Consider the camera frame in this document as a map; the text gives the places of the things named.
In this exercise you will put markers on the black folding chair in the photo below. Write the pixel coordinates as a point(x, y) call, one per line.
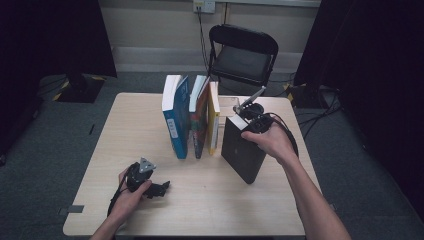
point(241, 60)

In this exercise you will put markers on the black book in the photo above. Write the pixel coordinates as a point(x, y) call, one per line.
point(241, 153)

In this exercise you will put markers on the blue book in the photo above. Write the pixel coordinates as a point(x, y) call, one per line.
point(176, 123)

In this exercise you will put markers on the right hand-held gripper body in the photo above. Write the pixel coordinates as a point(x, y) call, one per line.
point(258, 118)

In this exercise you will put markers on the white wall socket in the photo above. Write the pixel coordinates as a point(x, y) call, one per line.
point(204, 6)

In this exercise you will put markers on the clear acrylic book rack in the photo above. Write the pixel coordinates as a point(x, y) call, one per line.
point(228, 103)

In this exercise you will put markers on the person's left hand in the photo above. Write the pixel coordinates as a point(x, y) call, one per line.
point(128, 203)

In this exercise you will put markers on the black stand base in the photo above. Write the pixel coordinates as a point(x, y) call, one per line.
point(80, 88)

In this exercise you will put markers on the red book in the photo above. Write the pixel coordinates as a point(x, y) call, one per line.
point(200, 126)

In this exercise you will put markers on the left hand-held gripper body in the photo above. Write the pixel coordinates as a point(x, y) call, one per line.
point(138, 176)

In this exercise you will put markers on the person's right hand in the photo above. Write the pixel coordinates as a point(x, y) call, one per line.
point(273, 143)

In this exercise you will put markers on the grey tape piece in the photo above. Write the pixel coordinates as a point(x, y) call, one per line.
point(75, 209)
point(333, 207)

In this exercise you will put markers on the dark curtain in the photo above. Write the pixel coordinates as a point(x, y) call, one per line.
point(373, 66)
point(50, 40)

